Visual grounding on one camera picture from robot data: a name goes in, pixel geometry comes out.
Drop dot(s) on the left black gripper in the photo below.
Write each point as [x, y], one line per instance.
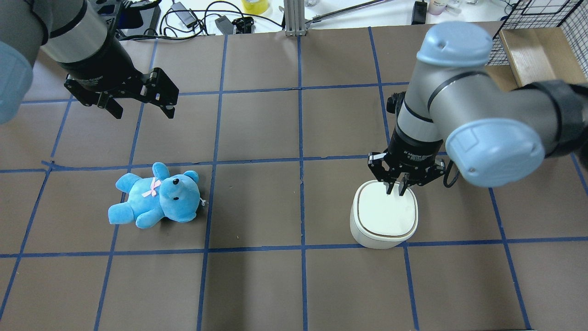
[102, 65]

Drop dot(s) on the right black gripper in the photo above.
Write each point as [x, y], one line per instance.
[415, 149]

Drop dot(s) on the aluminium frame post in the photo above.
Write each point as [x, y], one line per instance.
[294, 15]

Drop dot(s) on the wooden wire shelf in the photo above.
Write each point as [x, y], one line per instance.
[540, 40]

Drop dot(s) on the blue teddy bear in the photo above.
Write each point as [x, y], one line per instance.
[176, 197]

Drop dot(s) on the white trash can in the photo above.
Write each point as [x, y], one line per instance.
[381, 221]

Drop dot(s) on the yellow tape roll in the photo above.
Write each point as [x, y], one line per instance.
[255, 7]

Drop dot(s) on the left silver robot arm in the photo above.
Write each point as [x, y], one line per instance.
[81, 36]

